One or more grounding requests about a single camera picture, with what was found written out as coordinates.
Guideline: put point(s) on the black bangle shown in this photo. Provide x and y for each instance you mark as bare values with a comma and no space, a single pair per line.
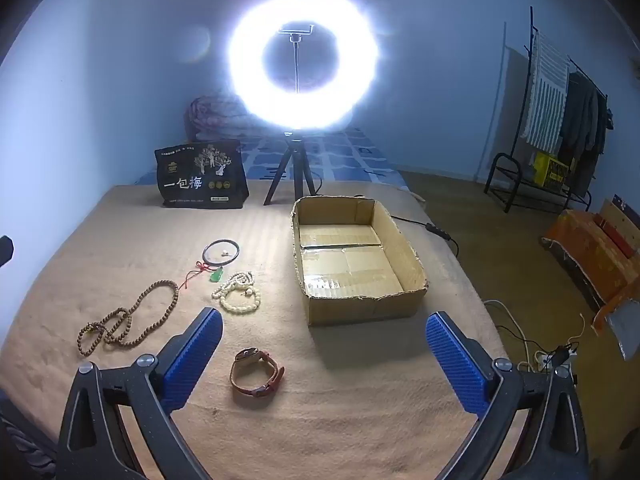
239,250

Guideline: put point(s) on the black tripod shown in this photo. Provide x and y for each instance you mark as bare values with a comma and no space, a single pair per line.
295,160

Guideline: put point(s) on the white power strip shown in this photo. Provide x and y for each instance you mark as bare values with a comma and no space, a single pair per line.
542,359

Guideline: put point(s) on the yellow crate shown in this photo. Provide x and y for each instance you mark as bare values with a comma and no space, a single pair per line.
550,170

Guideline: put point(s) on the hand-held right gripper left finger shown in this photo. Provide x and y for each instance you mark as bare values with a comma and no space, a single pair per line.
195,355

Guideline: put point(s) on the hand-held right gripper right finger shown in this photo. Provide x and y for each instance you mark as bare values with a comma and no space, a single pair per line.
455,365

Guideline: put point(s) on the orange cloth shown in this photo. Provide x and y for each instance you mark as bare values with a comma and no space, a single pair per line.
585,250

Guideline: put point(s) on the black printed snack bag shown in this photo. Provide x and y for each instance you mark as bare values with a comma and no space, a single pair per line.
200,175

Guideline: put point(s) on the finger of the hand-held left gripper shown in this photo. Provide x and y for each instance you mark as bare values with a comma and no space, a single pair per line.
5,249

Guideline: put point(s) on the striped towel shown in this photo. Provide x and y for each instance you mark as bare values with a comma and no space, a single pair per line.
545,95

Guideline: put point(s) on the black clothes rack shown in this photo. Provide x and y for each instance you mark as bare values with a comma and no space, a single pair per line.
500,180

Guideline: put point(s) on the cardboard box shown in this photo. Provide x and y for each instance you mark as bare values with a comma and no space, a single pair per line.
350,260

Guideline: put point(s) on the blue patterned bed sheet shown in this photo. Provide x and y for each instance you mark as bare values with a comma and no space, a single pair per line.
350,155

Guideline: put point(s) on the dark hanging clothing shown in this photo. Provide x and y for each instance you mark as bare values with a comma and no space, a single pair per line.
582,120

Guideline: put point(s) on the wooden board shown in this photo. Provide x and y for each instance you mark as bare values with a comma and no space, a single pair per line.
620,220

